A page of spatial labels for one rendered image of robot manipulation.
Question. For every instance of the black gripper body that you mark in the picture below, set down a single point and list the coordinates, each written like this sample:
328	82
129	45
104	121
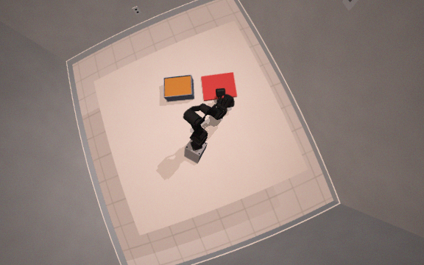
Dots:
219	93

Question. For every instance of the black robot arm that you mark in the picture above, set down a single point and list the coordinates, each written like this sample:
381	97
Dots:
195	120

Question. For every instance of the red rectangular panel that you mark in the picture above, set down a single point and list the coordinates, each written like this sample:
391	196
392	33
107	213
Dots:
211	82

